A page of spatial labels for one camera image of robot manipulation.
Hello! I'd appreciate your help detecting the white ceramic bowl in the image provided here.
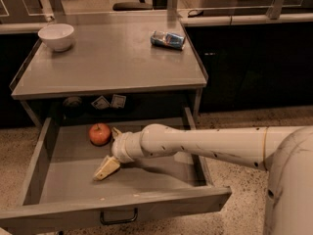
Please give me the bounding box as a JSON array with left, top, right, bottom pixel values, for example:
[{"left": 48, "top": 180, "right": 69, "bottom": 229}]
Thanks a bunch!
[{"left": 38, "top": 23, "right": 74, "bottom": 52}]

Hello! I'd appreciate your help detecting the open grey top drawer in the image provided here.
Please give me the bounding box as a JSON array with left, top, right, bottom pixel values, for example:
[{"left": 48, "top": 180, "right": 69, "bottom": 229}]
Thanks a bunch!
[{"left": 0, "top": 118, "right": 232, "bottom": 235}]

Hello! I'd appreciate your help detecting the red apple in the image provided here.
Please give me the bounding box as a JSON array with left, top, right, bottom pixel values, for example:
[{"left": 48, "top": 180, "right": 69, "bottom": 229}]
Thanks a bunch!
[{"left": 88, "top": 123, "right": 112, "bottom": 146}]

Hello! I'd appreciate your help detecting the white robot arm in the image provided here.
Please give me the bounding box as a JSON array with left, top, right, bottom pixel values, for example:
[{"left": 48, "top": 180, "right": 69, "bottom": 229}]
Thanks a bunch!
[{"left": 94, "top": 123, "right": 313, "bottom": 235}]

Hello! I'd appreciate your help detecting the dark round object under counter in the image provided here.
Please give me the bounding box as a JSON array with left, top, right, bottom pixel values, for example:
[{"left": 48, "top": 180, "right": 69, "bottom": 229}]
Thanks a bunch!
[{"left": 63, "top": 96, "right": 82, "bottom": 109}]

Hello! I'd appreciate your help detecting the white label card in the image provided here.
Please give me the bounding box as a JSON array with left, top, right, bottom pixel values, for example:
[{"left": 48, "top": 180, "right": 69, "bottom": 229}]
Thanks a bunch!
[
  {"left": 91, "top": 96, "right": 111, "bottom": 110},
  {"left": 111, "top": 94, "right": 126, "bottom": 109}
]

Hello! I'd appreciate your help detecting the black drawer handle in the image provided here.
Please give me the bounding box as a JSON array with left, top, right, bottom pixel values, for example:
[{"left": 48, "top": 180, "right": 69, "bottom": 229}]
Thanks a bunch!
[{"left": 100, "top": 208, "right": 138, "bottom": 226}]

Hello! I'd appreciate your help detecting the grey counter cabinet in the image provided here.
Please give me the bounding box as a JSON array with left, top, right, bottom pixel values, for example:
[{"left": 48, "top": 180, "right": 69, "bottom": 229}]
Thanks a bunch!
[{"left": 11, "top": 11, "right": 207, "bottom": 116}]

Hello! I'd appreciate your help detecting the white label card right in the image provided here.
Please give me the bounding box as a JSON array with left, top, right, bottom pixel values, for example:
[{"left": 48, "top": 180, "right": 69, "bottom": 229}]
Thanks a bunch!
[{"left": 111, "top": 94, "right": 126, "bottom": 109}]

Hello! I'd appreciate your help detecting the black cable on ledge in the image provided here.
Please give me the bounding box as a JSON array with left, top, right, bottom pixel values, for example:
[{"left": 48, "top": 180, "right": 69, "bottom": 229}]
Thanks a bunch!
[{"left": 187, "top": 8, "right": 205, "bottom": 18}]

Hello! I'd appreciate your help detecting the blue silver drink can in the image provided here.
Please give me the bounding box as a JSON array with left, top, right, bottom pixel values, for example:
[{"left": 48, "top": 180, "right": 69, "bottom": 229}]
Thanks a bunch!
[{"left": 150, "top": 30, "right": 185, "bottom": 50}]

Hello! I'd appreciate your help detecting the white label card left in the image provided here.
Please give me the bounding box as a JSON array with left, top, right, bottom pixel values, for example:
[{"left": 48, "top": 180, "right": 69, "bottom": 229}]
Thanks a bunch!
[{"left": 91, "top": 96, "right": 111, "bottom": 110}]

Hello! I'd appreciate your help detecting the black office chair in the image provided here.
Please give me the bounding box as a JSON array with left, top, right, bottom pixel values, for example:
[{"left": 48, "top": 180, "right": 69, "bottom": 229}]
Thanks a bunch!
[{"left": 112, "top": 0, "right": 153, "bottom": 11}]

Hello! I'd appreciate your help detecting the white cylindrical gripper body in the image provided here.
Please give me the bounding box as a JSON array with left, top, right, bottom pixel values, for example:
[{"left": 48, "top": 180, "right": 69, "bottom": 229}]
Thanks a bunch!
[{"left": 112, "top": 132, "right": 144, "bottom": 164}]

